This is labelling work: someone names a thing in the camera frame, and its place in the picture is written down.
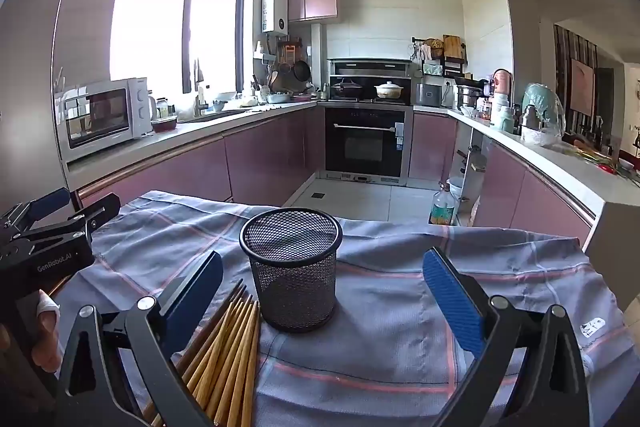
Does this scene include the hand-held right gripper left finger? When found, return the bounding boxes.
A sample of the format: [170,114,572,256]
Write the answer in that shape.
[54,251,224,427]

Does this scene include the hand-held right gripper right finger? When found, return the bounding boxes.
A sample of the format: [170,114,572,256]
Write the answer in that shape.
[422,248,592,427]

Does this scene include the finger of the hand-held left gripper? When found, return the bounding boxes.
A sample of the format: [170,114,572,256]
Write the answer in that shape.
[0,187,72,238]
[10,193,121,253]

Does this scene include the bundle of wooden chopsticks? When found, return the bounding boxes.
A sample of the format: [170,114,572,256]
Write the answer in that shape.
[142,278,262,427]

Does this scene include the black mesh utensil holder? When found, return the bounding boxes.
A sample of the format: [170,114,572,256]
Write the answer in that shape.
[239,206,343,334]

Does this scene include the person's left hand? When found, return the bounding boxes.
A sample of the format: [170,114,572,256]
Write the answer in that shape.
[32,290,62,374]

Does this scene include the cooking oil bottle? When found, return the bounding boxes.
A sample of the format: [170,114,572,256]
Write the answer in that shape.
[430,184,456,226]

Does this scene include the grey plaid tablecloth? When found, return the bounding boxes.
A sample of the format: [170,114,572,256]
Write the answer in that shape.
[50,189,631,427]

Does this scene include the white microwave oven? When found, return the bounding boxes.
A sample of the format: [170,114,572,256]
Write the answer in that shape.
[54,77,153,152]

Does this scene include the white bucket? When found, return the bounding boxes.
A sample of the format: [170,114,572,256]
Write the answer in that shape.
[447,177,466,208]

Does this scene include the pink base cabinets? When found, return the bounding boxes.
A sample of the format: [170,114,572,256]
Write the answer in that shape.
[410,109,596,248]
[75,104,326,208]

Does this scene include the black built-in oven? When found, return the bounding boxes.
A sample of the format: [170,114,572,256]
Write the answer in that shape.
[324,103,413,180]

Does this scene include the mint canister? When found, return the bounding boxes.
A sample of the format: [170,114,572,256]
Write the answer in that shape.
[492,104,516,132]

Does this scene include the steel stockpot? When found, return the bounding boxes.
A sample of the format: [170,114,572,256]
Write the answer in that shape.
[456,84,488,108]

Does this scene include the kitchen window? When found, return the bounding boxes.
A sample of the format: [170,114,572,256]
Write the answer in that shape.
[110,0,251,95]

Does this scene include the pink electric kettle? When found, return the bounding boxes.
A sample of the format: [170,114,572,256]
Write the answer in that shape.
[492,68,513,108]

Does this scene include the black cooking pot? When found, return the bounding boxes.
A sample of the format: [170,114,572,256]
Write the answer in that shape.
[332,78,363,100]

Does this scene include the steel range hood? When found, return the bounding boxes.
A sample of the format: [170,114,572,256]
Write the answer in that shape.
[327,58,413,78]

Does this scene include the black wall rack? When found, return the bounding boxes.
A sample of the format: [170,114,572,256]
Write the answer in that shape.
[412,34,468,78]

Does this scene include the framed wall picture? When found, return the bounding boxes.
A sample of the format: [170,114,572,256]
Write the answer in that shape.
[570,57,596,115]

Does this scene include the white wall water heater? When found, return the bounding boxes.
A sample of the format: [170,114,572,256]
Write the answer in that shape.
[261,0,290,34]

